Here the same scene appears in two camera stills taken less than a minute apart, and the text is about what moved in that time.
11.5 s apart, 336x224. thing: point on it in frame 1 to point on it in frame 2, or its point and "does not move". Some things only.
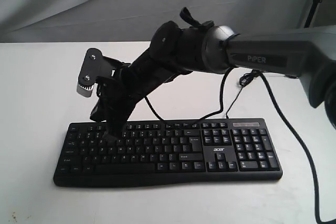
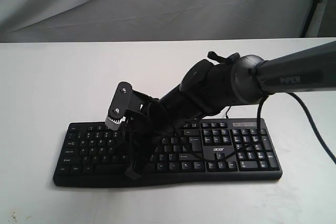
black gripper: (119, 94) to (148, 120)
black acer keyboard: (156, 153) does not move
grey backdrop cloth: (126, 7) does not move
